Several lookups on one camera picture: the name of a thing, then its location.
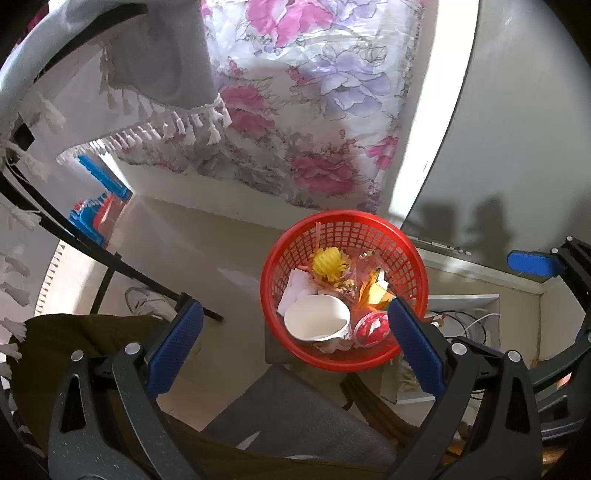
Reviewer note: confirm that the red jelly cup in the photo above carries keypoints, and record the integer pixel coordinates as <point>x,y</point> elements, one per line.
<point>369,328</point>

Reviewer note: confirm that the orange wrapper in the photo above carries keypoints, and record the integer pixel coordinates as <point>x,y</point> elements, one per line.
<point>376,290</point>

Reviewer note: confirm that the wooden chair frame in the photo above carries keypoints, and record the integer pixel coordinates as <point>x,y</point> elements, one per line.
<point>369,401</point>

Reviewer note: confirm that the grey white tasselled tablecloth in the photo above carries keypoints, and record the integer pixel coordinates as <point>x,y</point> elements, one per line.
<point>161,60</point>

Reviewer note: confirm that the blue and red box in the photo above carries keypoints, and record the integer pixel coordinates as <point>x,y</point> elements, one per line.
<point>99,175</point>

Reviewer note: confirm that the red plastic mesh basket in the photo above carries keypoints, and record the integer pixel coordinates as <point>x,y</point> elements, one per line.
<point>295,240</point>

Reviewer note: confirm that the black folding table frame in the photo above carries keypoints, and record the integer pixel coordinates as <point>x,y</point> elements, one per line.
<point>69,230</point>

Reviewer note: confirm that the red plastic stool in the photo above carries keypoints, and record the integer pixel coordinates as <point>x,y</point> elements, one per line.
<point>109,210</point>

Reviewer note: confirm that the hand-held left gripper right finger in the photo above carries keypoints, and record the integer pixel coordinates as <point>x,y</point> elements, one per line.
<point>415,350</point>

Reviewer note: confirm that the yellow foam fruit net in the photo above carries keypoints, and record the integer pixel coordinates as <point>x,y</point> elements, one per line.
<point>328,264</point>

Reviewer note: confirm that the person's olive trouser leg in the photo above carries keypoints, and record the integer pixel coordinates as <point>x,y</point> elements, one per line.
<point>92,332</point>

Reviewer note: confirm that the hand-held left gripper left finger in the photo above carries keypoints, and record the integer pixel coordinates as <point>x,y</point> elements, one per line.
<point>178,346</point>

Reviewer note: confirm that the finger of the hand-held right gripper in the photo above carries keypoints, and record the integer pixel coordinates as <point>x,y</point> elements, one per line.
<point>531,262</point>
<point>561,357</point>

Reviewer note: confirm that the white paper cup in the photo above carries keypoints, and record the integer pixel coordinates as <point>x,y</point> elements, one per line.
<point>314,318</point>

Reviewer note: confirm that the person's white shoe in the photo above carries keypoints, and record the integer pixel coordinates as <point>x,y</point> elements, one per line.
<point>147,301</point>

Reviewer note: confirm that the white tissue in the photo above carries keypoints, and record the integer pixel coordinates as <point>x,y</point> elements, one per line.
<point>295,288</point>

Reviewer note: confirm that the grey seat cushion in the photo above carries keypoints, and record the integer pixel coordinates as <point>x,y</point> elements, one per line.
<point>295,415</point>

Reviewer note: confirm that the floral pink purple sheet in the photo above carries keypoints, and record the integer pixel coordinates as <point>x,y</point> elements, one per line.
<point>323,92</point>

